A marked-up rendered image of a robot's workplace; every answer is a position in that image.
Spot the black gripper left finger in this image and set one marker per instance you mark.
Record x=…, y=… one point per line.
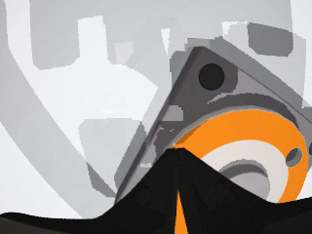
x=150, y=208

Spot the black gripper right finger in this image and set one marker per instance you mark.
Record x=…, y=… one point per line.
x=213, y=204

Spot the orange round plate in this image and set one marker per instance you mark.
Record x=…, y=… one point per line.
x=250, y=134

